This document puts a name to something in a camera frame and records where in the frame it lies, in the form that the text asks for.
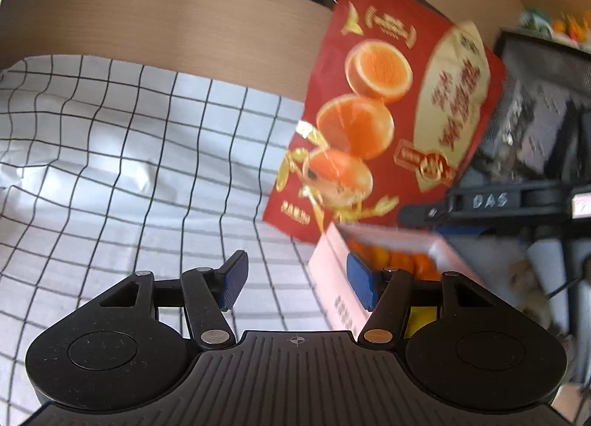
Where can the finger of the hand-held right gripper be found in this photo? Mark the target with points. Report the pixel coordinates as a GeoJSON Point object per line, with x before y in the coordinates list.
{"type": "Point", "coordinates": [425, 214]}

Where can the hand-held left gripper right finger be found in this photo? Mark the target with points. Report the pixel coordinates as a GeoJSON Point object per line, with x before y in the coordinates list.
{"type": "Point", "coordinates": [362, 280]}

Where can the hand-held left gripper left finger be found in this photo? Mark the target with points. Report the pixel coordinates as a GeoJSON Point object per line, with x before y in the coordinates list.
{"type": "Point", "coordinates": [233, 280]}

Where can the pink cardboard box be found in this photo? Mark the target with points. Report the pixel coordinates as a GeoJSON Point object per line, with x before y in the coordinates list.
{"type": "Point", "coordinates": [332, 278]}

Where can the small yellow-green guava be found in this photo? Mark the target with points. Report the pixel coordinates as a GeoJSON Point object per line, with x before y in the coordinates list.
{"type": "Point", "coordinates": [420, 319]}

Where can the black computer case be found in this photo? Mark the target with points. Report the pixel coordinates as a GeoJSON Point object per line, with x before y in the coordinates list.
{"type": "Point", "coordinates": [540, 107]}

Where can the red printed snack bag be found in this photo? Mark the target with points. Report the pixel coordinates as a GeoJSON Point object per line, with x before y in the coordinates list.
{"type": "Point", "coordinates": [383, 84]}

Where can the white black-checked cloth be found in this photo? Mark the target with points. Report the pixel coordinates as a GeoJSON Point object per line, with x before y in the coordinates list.
{"type": "Point", "coordinates": [115, 153]}

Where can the colourful small ornaments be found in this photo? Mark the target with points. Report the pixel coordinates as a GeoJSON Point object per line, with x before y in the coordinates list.
{"type": "Point", "coordinates": [554, 24]}

